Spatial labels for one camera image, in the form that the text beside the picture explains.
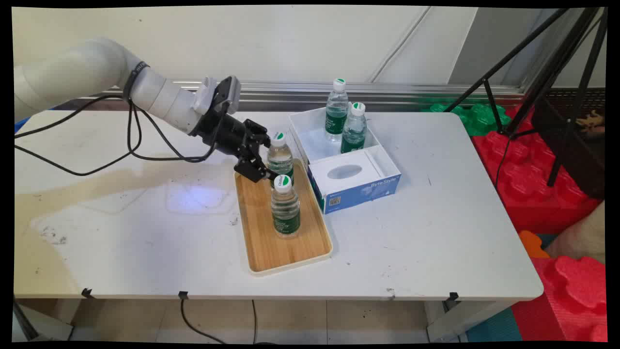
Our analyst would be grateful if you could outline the dark mesh crate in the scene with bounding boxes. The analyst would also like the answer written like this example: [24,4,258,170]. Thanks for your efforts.
[530,87,606,200]

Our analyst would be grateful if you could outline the aluminium wall rail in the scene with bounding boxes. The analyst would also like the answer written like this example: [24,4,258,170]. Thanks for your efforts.
[99,80,526,112]

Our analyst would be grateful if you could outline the white and blue cardboard box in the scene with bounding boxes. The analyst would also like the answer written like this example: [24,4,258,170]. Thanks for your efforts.
[289,104,402,214]

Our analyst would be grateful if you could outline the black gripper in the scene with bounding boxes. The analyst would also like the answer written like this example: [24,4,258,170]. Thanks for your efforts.
[191,111,277,183]

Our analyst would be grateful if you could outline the green foam block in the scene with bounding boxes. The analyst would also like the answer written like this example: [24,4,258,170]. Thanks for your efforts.
[421,99,512,137]

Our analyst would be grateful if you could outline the red foam block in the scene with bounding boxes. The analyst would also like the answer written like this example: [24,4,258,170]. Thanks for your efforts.
[472,104,604,234]
[511,256,608,342]

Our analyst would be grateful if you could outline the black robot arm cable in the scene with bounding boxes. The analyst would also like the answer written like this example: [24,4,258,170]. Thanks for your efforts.
[15,62,228,176]

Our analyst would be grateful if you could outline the teal foam mat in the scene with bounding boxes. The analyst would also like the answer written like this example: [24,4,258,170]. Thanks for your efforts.
[465,308,524,343]

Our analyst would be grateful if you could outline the orange foam piece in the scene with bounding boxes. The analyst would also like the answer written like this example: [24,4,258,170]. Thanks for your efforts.
[518,230,551,259]

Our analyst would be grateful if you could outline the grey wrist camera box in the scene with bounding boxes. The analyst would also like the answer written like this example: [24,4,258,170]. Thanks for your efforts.
[194,76,242,117]

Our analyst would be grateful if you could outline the beige cushion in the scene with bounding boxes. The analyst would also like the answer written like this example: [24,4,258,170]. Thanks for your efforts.
[545,201,606,265]

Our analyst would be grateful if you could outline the black tripod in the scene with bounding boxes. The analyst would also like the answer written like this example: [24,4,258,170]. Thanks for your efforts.
[443,7,608,187]

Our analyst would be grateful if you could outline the bamboo tray with white rim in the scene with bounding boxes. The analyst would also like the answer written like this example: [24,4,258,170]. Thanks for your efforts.
[234,159,334,277]

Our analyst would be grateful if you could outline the green label water bottle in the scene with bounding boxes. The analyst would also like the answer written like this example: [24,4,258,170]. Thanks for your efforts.
[341,102,367,154]
[266,132,295,187]
[325,78,349,143]
[270,174,301,239]

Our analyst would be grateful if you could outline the white table leg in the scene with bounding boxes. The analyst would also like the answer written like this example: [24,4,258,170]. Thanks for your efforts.
[426,301,515,343]

